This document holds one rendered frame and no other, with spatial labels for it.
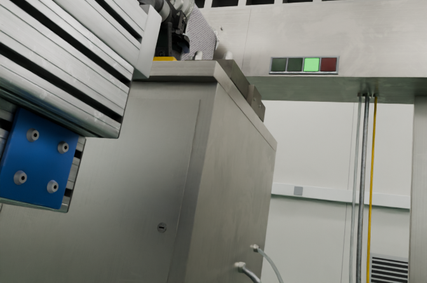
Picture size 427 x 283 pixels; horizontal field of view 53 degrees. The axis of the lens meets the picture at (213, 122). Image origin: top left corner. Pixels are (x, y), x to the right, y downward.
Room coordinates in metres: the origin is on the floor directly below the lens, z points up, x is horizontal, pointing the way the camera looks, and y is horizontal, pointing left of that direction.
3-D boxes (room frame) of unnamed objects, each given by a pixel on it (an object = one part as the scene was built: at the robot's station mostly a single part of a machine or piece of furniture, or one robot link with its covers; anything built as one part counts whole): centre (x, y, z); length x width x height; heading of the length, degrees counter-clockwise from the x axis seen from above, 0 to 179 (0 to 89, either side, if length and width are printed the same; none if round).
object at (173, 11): (1.17, 0.18, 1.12); 0.12 x 0.08 x 0.09; 157
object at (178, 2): (1.29, 0.20, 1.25); 0.07 x 0.02 x 0.07; 67
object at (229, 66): (1.37, -0.03, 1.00); 0.40 x 0.16 x 0.06; 157
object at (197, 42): (1.39, 0.09, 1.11); 0.23 x 0.01 x 0.18; 157
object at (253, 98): (1.35, -0.12, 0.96); 0.10 x 0.03 x 0.11; 157
